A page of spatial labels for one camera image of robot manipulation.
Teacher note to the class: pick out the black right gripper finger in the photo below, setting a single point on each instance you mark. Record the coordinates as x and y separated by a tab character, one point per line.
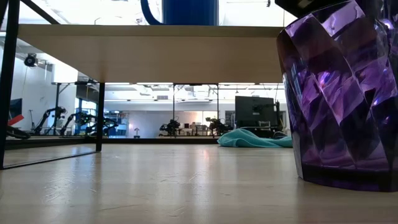
311	7

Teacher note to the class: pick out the purple faceted plastic cup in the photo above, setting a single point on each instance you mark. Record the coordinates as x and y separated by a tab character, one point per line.
342	109

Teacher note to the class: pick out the blue plastic mug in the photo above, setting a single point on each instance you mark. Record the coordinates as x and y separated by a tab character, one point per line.
189	12

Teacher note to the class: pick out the black background robot arm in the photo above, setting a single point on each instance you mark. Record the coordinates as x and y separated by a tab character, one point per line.
84	119
170	127
217	126
49	115

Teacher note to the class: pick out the black computer monitor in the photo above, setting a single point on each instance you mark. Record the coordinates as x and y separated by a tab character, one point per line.
253	109

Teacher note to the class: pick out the teal cloth towel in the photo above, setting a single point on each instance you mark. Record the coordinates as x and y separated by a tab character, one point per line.
245	139

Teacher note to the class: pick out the red flat object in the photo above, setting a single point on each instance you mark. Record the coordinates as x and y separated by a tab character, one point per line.
15	119

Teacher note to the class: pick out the black metal table frame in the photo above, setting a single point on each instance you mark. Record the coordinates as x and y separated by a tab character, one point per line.
155	141

